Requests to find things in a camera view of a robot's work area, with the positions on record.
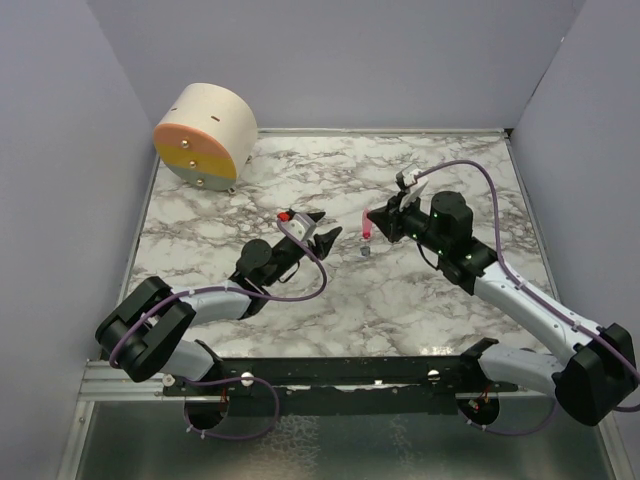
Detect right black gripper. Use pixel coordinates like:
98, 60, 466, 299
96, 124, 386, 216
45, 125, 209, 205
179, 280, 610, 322
367, 189, 448, 256

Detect pink strap keyring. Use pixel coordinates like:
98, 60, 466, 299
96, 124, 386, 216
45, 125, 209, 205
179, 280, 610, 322
361, 208, 373, 241

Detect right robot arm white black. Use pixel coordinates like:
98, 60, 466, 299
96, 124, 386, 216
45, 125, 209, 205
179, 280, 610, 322
366, 191, 639, 426

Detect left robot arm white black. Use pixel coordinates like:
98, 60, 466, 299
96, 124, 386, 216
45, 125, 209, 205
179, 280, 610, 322
95, 210, 342, 395

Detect cream cylinder tricolour face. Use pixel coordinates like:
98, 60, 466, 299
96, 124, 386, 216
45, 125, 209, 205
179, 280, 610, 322
153, 83, 258, 191

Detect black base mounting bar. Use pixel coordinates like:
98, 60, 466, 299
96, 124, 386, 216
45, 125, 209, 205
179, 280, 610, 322
163, 354, 517, 417

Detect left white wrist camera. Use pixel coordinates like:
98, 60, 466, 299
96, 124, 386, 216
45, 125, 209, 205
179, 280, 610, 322
277, 211, 316, 243

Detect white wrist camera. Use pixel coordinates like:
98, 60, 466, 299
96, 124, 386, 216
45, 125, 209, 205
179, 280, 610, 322
277, 211, 316, 243
395, 163, 428, 211

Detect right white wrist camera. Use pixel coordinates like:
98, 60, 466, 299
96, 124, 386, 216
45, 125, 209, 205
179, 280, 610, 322
395, 163, 428, 211

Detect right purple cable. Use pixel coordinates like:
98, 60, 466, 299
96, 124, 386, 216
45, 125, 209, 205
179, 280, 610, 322
414, 159, 640, 435

